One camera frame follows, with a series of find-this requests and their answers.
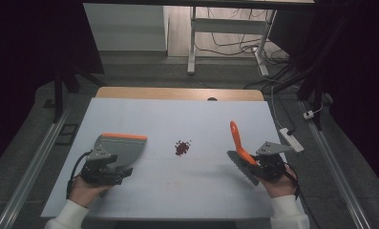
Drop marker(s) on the dark metal stand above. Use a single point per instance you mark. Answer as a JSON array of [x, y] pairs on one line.
[[311, 79], [64, 86]]

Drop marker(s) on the small white adapter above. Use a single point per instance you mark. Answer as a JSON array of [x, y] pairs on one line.
[[308, 114]]

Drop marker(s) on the person's left hand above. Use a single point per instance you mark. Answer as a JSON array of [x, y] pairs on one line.
[[83, 192]]

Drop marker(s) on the person's right hand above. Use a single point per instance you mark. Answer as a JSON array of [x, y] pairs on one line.
[[279, 187]]

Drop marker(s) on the white desk frame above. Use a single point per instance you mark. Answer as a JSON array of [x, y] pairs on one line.
[[228, 26]]

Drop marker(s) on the white cabinet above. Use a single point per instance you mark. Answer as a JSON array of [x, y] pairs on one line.
[[126, 27]]

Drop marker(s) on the metal floor rail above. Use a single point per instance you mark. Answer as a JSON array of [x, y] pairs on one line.
[[336, 171], [31, 165]]

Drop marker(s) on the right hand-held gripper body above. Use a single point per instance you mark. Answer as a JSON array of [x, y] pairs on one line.
[[271, 168]]

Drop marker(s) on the grey dustpan with orange edge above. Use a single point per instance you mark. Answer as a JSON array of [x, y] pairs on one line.
[[123, 149]]

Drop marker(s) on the white table mat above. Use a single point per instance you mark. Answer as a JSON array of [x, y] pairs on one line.
[[184, 120]]

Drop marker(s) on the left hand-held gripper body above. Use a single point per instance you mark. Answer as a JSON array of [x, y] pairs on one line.
[[101, 165]]

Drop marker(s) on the white power strip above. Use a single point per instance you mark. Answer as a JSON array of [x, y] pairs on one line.
[[291, 139]]

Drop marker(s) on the pile of red beans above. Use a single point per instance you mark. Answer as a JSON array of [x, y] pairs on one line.
[[182, 148]]

